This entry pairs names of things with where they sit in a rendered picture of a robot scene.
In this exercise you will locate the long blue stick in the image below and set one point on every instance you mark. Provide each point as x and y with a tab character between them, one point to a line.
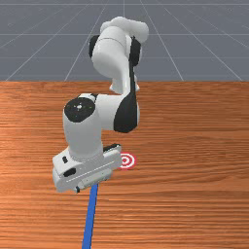
91	217

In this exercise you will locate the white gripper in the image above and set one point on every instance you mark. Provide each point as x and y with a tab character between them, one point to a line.
86	170

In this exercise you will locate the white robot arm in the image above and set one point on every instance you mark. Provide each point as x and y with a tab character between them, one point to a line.
110	81

